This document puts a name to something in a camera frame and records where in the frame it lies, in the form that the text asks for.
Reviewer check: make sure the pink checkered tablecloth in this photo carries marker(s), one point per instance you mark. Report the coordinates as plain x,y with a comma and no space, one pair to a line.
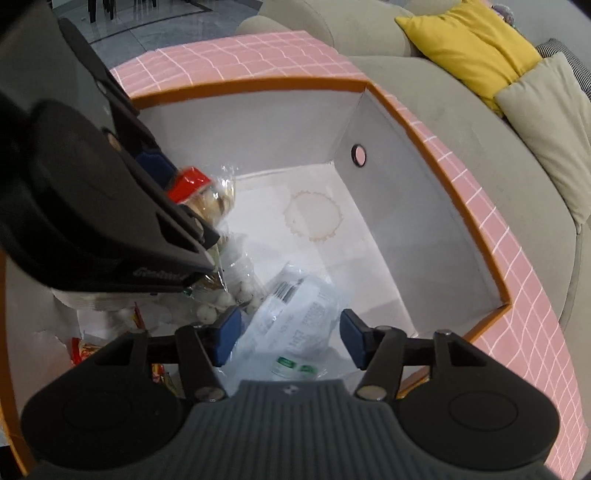
277,50

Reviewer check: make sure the black chair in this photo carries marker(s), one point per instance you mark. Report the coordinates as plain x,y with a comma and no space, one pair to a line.
120,4

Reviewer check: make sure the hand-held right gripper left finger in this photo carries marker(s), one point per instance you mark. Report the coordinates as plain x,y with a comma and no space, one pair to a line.
226,333

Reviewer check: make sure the beige sofa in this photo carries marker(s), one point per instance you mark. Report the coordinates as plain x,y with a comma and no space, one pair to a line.
438,115

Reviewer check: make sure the yellow pillow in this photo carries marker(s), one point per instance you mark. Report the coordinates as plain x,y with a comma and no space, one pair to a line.
471,46

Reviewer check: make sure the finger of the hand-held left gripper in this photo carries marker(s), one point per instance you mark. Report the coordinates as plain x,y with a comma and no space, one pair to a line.
152,164
184,230

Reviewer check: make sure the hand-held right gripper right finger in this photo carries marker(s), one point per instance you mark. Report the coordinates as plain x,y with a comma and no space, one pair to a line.
352,339

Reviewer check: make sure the grey plush toy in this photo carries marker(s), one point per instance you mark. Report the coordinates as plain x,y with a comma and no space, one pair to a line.
503,14

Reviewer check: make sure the beige pillow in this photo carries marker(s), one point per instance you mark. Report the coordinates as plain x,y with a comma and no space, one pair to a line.
554,129

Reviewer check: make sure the green white snack packet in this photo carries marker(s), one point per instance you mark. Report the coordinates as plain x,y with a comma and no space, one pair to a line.
240,290

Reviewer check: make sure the houndstooth pillow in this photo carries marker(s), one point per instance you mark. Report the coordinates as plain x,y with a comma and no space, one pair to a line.
572,60

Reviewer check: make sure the red orange chip packet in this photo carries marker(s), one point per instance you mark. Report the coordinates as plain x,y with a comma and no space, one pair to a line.
83,353

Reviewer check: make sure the orange cardboard box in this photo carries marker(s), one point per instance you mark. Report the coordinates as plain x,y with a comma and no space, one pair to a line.
392,207

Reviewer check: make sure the clear cookie packet red label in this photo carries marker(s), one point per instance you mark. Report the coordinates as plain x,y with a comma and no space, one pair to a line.
194,182

